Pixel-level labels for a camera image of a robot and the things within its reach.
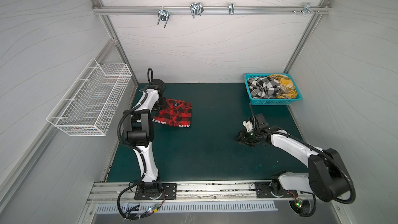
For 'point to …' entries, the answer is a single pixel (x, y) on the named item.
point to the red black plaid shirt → (179, 113)
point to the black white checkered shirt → (264, 87)
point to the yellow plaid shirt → (287, 89)
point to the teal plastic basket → (271, 101)
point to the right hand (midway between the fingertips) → (238, 135)
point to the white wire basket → (90, 103)
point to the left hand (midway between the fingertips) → (162, 105)
